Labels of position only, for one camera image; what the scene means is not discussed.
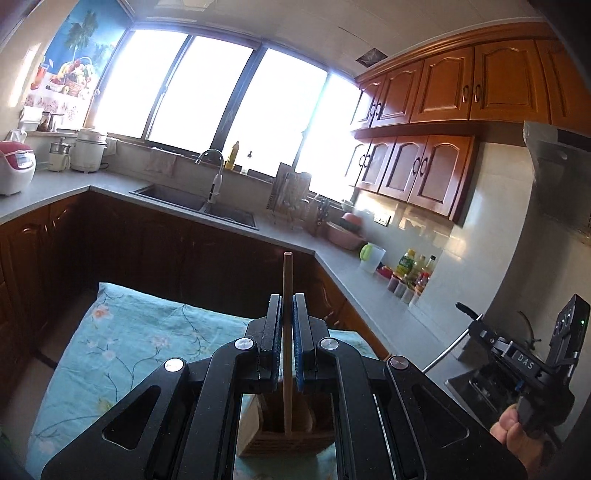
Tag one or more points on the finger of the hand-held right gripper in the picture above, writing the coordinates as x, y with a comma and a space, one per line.
498, 391
489, 337

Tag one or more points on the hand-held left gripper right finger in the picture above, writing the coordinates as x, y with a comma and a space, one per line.
299, 344

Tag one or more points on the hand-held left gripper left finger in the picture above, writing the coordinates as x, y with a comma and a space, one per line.
277, 344

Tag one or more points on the light plain wooden chopstick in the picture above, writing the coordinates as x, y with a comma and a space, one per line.
287, 286

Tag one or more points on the wooden utensil holder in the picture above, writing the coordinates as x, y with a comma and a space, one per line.
277, 443

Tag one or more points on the person's right hand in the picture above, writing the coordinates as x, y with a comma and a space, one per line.
512, 438

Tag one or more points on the gas stove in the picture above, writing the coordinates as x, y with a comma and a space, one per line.
457, 392

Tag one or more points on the grey kitchen countertop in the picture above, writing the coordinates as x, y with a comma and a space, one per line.
360, 295

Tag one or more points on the red label sauce bottle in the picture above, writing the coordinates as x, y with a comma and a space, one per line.
422, 282

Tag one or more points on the row of seasoning jars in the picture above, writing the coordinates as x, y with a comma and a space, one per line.
402, 290

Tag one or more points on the green label bottle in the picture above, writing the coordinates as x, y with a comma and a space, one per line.
405, 264

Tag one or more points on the pink plastic basin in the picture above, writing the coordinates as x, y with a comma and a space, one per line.
344, 237

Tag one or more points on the knife holder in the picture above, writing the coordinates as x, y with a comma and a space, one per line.
322, 217

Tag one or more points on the stacked bowls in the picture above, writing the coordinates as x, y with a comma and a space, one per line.
353, 219

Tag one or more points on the teal floral tablecloth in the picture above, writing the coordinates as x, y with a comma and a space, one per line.
138, 332

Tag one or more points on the dish rack with boards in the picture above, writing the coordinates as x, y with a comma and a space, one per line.
291, 194

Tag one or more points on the wooden base cabinets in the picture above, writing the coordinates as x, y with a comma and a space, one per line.
138, 254

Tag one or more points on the double steel sink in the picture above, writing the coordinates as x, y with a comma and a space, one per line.
184, 201

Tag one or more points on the steel range hood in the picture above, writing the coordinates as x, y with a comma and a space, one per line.
558, 175

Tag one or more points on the curved metal faucet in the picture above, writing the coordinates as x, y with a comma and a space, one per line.
217, 177

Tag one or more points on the yellow dish soap bottle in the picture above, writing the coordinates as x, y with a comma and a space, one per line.
232, 157

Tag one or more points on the pink dish cloth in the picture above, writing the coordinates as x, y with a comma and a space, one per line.
161, 162

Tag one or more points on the wooden upper cabinets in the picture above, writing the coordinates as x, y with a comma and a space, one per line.
461, 92

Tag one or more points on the large kitchen window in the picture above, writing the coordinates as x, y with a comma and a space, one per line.
207, 97

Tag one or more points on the white round cooker pot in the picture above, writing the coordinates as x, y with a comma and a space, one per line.
90, 150

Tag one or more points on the small glass blender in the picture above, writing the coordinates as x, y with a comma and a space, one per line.
60, 157

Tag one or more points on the ceiling vent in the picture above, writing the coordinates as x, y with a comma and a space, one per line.
371, 57

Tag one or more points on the white pink rice cooker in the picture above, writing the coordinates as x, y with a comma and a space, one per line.
16, 168

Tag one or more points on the printed window blind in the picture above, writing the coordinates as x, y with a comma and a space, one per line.
78, 46

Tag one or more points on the wall power outlet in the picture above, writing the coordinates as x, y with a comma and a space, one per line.
383, 219

